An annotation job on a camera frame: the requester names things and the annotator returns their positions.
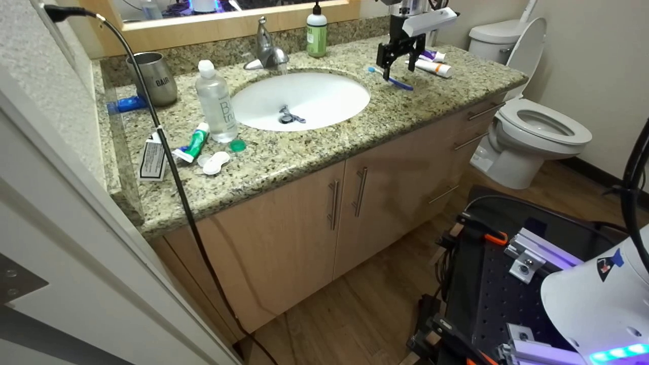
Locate wood framed wall mirror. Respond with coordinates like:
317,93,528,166
78,0,361,57

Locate blue toothbrush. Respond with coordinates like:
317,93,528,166
365,66,416,93

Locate wooden vanity granite top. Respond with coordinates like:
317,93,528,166
94,13,529,343

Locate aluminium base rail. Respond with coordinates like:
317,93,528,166
503,225,586,286

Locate white floss container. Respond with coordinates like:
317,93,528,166
200,150,233,179

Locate chrome faucet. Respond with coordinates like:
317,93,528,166
242,17,292,74

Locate white toothpaste tube orange band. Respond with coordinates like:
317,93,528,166
403,55,454,79

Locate metal drawer handle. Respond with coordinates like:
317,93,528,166
451,132,485,154
464,99,503,124

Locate purple white tube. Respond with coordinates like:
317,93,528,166
411,47,448,66

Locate black robot cart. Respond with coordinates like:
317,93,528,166
403,184,649,365

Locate green soap pump bottle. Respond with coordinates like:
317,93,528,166
304,0,331,60

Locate white door frame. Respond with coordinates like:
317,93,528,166
0,67,242,365

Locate green toothpaste tube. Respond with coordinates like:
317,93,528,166
171,121,213,166

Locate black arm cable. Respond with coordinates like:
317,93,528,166
619,117,649,259

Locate metal cabinet door handle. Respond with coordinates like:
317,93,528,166
327,179,343,231
351,164,369,219

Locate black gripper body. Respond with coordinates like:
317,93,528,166
387,13,428,57

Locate clear plastic water bottle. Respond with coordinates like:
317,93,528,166
195,60,239,147

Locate white toilet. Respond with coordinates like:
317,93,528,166
464,0,596,190

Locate black power cord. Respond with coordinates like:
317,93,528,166
43,2,280,365

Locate orange black clamp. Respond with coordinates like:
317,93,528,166
457,214,510,249

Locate white oval sink basin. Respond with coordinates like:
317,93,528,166
229,69,374,134

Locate blue plastic case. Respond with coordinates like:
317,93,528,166
107,96,149,116

